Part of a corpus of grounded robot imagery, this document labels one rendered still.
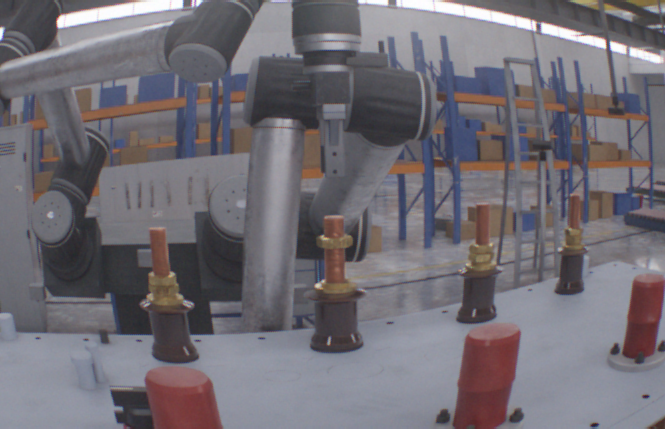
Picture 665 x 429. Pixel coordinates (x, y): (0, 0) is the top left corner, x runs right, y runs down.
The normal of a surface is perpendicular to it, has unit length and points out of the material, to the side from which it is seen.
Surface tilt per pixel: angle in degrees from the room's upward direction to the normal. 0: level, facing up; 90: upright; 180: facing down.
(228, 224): 65
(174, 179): 90
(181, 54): 136
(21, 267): 90
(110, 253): 90
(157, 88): 90
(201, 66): 144
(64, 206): 58
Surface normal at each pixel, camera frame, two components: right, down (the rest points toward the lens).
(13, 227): 0.33, 0.10
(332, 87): 0.06, 0.11
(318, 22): -0.18, 0.12
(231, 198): 0.14, -0.40
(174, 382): -0.03, -0.98
